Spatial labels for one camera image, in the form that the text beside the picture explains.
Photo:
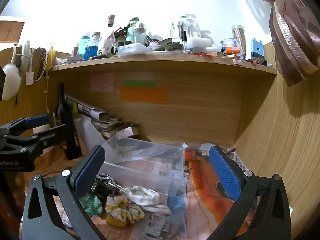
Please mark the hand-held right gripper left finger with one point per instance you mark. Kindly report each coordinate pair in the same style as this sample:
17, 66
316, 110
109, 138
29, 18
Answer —
90, 170

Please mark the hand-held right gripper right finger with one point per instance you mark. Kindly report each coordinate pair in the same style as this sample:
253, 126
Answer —
225, 172

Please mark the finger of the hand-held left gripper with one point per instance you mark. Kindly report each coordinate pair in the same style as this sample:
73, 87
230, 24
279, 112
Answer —
37, 120
47, 136

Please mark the green knit cloth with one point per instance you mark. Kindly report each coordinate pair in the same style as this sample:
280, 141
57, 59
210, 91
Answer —
91, 205

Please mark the clear plastic storage box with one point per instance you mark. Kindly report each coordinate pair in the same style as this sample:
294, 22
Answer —
140, 170

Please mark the yellow floral scrunchie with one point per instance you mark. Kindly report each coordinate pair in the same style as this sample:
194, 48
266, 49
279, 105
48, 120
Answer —
122, 212

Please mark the white scrunchie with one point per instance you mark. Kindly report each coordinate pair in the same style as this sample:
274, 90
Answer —
142, 195

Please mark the crumpled newspaper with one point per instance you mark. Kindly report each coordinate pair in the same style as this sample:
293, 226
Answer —
240, 162

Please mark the dark wine bottle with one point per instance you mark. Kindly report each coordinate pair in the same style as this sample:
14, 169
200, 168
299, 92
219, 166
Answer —
67, 130

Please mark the white paper sheet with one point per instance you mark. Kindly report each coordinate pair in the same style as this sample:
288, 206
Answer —
87, 135

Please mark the yellow green marker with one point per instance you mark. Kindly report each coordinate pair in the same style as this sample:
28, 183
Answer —
75, 107

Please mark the orange printed sheet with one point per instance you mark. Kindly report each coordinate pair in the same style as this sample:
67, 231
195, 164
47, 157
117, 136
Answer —
200, 205

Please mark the stack of newspapers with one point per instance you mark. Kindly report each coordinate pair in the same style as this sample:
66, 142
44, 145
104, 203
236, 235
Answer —
105, 125

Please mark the white fluffy earmuff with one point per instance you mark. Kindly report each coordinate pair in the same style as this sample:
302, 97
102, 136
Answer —
11, 80

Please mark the small cardboard box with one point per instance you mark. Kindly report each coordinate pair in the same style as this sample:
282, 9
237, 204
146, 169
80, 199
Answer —
130, 131

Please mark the blue cloth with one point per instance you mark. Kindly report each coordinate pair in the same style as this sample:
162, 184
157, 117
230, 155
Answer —
176, 203

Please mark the black patterned headband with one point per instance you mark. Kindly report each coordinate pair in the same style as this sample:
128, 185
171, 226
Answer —
41, 62

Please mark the yellow headband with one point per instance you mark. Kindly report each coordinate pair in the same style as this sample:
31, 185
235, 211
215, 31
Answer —
51, 57

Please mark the white fluffy headband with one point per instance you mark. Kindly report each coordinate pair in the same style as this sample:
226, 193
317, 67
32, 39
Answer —
25, 55

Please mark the pink sticky note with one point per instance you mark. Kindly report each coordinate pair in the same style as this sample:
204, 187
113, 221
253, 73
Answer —
102, 82

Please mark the cardboard tube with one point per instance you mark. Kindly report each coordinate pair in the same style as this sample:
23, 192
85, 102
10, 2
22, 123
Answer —
75, 50

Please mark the grey knit cloth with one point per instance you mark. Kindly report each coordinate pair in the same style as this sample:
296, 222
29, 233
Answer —
160, 227

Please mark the blue bead bottle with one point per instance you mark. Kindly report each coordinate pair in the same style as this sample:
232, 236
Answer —
91, 51

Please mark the black marker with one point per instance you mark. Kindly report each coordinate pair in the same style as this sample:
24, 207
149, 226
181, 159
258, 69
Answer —
100, 56

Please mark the teal liquid bottle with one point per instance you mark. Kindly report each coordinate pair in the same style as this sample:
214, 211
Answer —
84, 42

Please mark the orange sticky note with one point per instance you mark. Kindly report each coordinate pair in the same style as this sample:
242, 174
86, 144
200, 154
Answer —
143, 95

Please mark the green sticky note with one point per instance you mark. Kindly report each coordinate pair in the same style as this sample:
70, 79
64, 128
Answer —
140, 83

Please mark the white printed mug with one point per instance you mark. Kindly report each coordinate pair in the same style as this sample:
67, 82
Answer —
108, 46

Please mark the clear lidded box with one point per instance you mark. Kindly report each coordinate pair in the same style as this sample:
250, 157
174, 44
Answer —
135, 49

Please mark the orange and white tube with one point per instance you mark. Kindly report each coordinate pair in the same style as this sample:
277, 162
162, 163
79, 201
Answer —
233, 50

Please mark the wooden shelf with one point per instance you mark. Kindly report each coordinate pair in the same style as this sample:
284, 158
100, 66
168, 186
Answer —
175, 60

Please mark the glass bottle with foil top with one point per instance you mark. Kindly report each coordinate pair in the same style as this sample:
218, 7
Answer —
111, 21

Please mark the blue plastic block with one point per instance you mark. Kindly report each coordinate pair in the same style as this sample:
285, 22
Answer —
257, 50

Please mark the green pump bottle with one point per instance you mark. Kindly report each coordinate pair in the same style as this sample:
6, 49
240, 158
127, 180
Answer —
130, 32

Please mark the short glass jar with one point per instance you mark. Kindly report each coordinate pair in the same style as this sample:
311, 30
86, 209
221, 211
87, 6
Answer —
228, 44

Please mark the white foam block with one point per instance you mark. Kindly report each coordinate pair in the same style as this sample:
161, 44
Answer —
200, 42

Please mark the clear bottle with silver cap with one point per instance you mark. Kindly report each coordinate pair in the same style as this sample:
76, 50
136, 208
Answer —
139, 33

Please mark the clear pencil jar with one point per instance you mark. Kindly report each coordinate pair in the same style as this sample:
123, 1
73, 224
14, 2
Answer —
240, 36

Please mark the small spray bottle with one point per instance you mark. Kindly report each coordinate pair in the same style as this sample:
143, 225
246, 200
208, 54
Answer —
151, 43

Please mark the clear toothbrush pack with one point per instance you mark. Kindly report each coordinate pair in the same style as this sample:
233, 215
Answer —
187, 27

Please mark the brown curtain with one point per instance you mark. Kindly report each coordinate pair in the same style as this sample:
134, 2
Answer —
290, 30

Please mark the wooden wall cabinet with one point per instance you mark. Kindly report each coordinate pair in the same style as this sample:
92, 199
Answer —
10, 31

